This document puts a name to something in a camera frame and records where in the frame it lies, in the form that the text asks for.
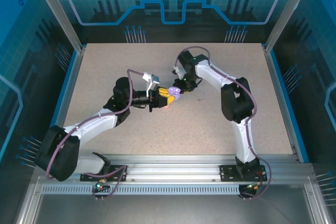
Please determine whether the aluminium table side bar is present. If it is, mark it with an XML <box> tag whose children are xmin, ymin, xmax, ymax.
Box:
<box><xmin>263</xmin><ymin>47</ymin><xmax>301</xmax><ymax>163</ymax></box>
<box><xmin>48</xmin><ymin>47</ymin><xmax>87</xmax><ymax>163</ymax></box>

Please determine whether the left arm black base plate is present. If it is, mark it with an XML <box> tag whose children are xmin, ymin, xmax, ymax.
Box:
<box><xmin>79</xmin><ymin>164</ymin><xmax>129</xmax><ymax>183</ymax></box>

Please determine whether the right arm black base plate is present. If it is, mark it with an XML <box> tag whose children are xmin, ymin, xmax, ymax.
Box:
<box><xmin>219</xmin><ymin>165</ymin><xmax>268</xmax><ymax>183</ymax></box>

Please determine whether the slotted grey cable duct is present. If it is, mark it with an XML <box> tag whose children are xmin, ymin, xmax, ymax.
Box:
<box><xmin>41</xmin><ymin>185</ymin><xmax>242</xmax><ymax>196</ymax></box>

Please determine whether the connector with green light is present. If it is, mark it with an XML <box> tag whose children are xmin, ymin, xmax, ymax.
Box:
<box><xmin>94</xmin><ymin>178</ymin><xmax>109</xmax><ymax>191</ymax></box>

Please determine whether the aluminium frame post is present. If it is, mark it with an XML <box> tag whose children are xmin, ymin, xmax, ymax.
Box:
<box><xmin>263</xmin><ymin>0</ymin><xmax>318</xmax><ymax>54</ymax></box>
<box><xmin>28</xmin><ymin>0</ymin><xmax>87</xmax><ymax>54</ymax></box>

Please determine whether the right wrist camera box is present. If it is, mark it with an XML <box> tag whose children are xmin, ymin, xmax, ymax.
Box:
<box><xmin>172</xmin><ymin>65</ymin><xmax>186</xmax><ymax>77</ymax></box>

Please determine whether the metal bottom tray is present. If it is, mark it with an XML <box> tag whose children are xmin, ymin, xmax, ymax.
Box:
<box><xmin>14</xmin><ymin>176</ymin><xmax>333</xmax><ymax>224</ymax></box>

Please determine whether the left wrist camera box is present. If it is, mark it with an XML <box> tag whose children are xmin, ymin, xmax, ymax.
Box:
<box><xmin>141</xmin><ymin>71</ymin><xmax>161</xmax><ymax>97</ymax></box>

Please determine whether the aluminium mounting rail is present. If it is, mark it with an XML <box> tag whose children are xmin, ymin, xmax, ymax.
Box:
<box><xmin>34</xmin><ymin>154</ymin><xmax>314</xmax><ymax>185</ymax></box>

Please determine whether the blue table side trim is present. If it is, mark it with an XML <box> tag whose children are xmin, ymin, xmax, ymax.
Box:
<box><xmin>38</xmin><ymin>49</ymin><xmax>81</xmax><ymax>164</ymax></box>
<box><xmin>267</xmin><ymin>50</ymin><xmax>311</xmax><ymax>164</ymax></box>

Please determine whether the connector with orange wires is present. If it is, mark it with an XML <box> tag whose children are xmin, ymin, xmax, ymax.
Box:
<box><xmin>246</xmin><ymin>181</ymin><xmax>264</xmax><ymax>190</ymax></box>

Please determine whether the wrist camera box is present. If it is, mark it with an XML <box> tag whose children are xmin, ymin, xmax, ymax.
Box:
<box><xmin>172</xmin><ymin>65</ymin><xmax>186</xmax><ymax>77</ymax></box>
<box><xmin>141</xmin><ymin>71</ymin><xmax>161</xmax><ymax>97</ymax></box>

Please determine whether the purple earbud charging case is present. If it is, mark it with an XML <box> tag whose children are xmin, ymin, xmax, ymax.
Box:
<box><xmin>167</xmin><ymin>86</ymin><xmax>182</xmax><ymax>102</ymax></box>

